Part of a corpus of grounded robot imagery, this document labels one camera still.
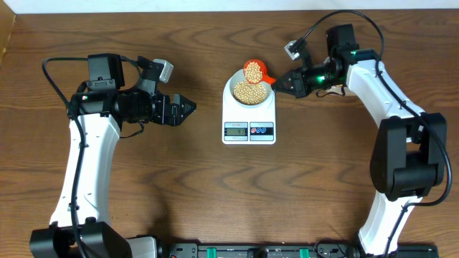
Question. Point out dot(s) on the white digital kitchen scale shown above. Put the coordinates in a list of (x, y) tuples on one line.
[(248, 124)]

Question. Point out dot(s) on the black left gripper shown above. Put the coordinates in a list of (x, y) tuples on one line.
[(172, 118)]

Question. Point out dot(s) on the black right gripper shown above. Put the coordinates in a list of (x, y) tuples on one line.
[(297, 78)]

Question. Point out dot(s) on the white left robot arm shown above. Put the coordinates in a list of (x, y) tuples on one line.
[(119, 90)]

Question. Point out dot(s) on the cardboard box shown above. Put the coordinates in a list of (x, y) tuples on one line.
[(7, 20)]

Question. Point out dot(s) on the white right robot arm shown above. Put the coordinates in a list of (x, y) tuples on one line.
[(409, 156)]

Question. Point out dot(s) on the soybeans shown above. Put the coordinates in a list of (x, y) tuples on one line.
[(253, 72), (250, 94)]

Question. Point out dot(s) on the clear plastic container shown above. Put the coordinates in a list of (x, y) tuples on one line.
[(340, 87)]

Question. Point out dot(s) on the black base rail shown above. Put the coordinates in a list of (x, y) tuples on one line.
[(325, 248)]

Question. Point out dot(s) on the white bowl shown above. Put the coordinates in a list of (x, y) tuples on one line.
[(239, 76)]

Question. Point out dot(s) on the red measuring scoop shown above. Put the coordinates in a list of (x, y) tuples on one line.
[(265, 78)]

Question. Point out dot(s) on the soybeans in bowl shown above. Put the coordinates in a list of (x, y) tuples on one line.
[(250, 94)]

